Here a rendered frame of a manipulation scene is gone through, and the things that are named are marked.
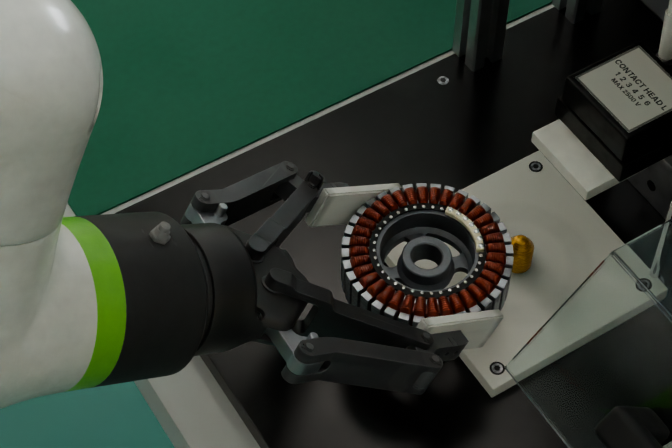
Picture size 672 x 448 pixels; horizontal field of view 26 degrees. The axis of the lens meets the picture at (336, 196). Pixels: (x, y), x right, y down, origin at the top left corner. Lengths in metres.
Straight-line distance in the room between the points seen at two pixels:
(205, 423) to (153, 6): 0.40
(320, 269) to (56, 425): 0.89
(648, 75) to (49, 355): 0.45
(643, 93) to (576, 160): 0.06
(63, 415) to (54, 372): 1.15
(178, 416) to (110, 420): 0.87
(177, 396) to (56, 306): 0.30
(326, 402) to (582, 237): 0.22
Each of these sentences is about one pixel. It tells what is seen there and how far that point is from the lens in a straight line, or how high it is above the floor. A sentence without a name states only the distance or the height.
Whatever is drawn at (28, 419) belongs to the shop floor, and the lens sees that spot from 1.90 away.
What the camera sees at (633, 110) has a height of 0.92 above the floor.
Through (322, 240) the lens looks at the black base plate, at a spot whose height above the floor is 0.77.
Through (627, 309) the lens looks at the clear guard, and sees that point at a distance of 0.69.
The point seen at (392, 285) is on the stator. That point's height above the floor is 0.86.
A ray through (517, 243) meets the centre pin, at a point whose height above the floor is 0.81.
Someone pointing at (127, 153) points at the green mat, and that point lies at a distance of 1.14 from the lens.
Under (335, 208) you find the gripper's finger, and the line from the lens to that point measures 0.96.
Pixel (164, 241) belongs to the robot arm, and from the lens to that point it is 0.78.
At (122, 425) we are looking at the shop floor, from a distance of 1.87.
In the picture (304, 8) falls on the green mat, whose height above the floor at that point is 0.75.
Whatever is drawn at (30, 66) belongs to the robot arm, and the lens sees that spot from 0.64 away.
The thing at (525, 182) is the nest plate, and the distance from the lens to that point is 1.08.
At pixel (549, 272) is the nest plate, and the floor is 0.78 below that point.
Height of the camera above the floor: 1.62
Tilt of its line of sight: 52 degrees down
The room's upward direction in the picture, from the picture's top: straight up
